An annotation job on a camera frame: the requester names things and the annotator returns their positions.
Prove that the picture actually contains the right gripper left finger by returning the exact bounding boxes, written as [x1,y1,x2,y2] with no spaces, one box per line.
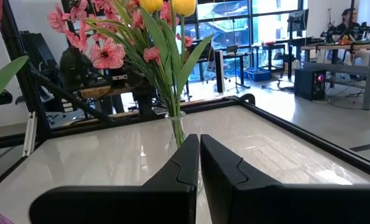
[29,133,201,224]

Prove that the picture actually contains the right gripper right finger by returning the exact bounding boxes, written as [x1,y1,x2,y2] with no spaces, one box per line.
[200,134,370,224]

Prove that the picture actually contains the pink flower bunch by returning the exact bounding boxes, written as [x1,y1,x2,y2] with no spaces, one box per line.
[47,0,195,147]

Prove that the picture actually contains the yellow tulip green stem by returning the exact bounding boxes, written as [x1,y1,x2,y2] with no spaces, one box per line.
[170,0,216,116]
[139,0,184,116]

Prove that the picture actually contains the clear glass vase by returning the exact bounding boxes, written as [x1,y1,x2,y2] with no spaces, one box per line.
[164,111,204,194]

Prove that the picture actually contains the black computer tower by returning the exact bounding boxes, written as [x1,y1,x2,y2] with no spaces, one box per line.
[294,68,327,101]

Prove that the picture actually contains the blue plastic bin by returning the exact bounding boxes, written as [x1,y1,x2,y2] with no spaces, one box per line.
[246,67,272,83]

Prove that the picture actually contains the tall black slim tower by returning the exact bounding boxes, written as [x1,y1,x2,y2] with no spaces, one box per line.
[213,49,226,94]

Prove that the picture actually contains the wooden desk grey legs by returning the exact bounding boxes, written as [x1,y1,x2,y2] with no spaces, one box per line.
[300,41,370,111]

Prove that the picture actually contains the black monitor on stand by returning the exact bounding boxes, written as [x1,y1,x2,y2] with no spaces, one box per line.
[287,9,310,47]

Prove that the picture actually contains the person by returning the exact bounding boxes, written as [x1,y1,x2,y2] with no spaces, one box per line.
[336,7,363,34]

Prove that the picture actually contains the black aluminium table frame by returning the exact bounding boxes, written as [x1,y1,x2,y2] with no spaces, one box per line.
[0,0,370,195]

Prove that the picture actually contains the white metal bracket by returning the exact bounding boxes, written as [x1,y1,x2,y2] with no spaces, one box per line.
[22,111,38,158]

